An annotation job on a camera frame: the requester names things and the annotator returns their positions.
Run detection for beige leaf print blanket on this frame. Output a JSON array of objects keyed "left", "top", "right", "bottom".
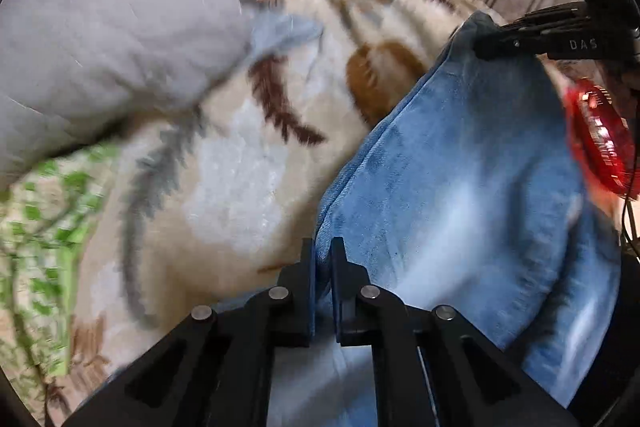
[{"left": 45, "top": 0, "right": 568, "bottom": 427}]

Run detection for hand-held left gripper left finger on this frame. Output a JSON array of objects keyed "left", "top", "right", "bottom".
[{"left": 62, "top": 237, "right": 317, "bottom": 427}]

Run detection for blue denim pants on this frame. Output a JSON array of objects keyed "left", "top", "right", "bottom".
[{"left": 315, "top": 12, "right": 623, "bottom": 427}]

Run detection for green checked pillow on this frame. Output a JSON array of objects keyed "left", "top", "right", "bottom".
[{"left": 0, "top": 142, "right": 123, "bottom": 378}]

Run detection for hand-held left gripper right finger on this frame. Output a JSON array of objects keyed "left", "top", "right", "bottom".
[{"left": 331, "top": 237, "right": 581, "bottom": 427}]

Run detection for black cable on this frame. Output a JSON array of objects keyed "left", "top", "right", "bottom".
[{"left": 619, "top": 194, "right": 640, "bottom": 263}]

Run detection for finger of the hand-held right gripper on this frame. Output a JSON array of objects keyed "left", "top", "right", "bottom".
[
  {"left": 472, "top": 26, "right": 557, "bottom": 60},
  {"left": 502, "top": 4, "right": 596, "bottom": 32}
]

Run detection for grey quilt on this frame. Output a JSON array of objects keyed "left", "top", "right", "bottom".
[{"left": 0, "top": 0, "right": 326, "bottom": 192}]

